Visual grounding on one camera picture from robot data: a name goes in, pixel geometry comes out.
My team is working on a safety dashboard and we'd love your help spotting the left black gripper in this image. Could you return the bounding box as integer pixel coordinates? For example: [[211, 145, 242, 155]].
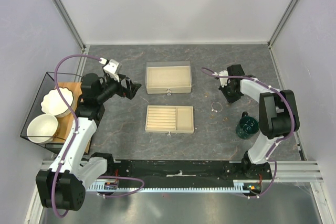
[[97, 74, 141, 103]]

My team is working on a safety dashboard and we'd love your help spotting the dark green mug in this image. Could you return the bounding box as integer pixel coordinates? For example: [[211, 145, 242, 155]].
[[235, 111, 259, 140]]

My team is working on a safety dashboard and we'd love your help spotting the beige ring slot tray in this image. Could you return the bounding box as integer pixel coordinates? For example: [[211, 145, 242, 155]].
[[145, 105, 194, 134]]

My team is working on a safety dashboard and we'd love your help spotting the black wire frame box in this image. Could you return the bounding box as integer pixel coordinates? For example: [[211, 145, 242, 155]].
[[20, 71, 81, 154]]

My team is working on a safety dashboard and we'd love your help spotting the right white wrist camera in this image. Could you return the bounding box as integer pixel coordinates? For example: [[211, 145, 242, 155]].
[[214, 70, 228, 88]]

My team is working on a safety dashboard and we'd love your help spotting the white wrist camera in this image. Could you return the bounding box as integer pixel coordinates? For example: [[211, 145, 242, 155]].
[[99, 58, 121, 82], [214, 70, 228, 88]]

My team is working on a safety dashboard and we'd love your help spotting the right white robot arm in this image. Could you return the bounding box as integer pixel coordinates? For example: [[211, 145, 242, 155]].
[[218, 65, 299, 179]]

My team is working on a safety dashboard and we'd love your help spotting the white scalloped bowl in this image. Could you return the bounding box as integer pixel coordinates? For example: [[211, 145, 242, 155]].
[[40, 88, 76, 118]]

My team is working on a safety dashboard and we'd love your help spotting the white round bowl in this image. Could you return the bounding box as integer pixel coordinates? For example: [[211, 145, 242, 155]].
[[27, 114, 59, 144]]

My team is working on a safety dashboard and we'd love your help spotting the wooden board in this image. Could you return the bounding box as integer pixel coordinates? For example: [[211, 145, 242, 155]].
[[45, 82, 82, 153]]

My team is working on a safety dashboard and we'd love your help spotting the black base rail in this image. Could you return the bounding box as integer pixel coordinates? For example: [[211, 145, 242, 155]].
[[104, 159, 272, 180]]

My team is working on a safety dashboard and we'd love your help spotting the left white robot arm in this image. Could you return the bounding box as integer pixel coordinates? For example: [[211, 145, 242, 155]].
[[36, 73, 141, 211]]

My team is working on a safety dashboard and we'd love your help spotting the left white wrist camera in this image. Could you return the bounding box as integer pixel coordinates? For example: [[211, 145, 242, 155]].
[[99, 58, 121, 82]]

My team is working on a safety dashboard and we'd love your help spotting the beige open jewelry box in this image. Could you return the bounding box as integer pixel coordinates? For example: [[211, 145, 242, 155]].
[[145, 61, 192, 95]]

